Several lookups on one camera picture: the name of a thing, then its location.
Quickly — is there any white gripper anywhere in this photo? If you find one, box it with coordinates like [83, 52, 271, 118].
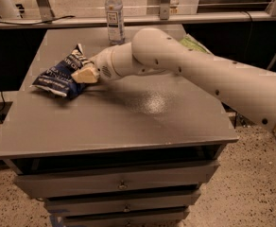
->
[71, 47, 113, 83]

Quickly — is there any blue chip bag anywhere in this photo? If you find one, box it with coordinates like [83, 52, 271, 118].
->
[32, 44, 92, 98]

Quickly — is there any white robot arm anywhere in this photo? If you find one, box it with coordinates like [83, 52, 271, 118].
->
[72, 27, 276, 137]

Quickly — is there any green chip bag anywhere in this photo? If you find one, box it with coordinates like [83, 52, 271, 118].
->
[180, 34, 211, 54]

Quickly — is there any metal railing beam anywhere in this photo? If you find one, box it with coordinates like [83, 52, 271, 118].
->
[0, 11, 276, 29]

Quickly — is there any clear plastic water bottle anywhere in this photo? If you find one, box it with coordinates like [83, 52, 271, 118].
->
[105, 0, 125, 45]

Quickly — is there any grey drawer cabinet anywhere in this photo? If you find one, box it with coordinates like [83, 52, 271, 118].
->
[0, 24, 239, 227]

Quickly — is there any top grey drawer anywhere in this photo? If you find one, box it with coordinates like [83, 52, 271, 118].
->
[15, 161, 219, 198]

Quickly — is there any grey drawer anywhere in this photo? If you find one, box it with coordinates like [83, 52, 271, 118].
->
[15, 161, 219, 198]
[45, 189, 200, 217]
[63, 207, 188, 227]

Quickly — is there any middle grey drawer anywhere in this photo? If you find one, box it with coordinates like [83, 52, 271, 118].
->
[45, 189, 200, 217]

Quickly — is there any bottom grey drawer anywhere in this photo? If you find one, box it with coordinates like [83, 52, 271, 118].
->
[63, 207, 188, 227]

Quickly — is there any black cable on railing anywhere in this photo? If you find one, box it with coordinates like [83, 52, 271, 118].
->
[0, 14, 76, 26]

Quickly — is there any metal bracket left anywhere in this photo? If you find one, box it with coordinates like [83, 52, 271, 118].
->
[36, 0, 55, 22]

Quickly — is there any metal bracket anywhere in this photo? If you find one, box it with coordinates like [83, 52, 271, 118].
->
[36, 0, 55, 22]
[159, 0, 170, 20]

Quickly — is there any metal bracket centre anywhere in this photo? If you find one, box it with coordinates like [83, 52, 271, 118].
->
[159, 0, 170, 20]

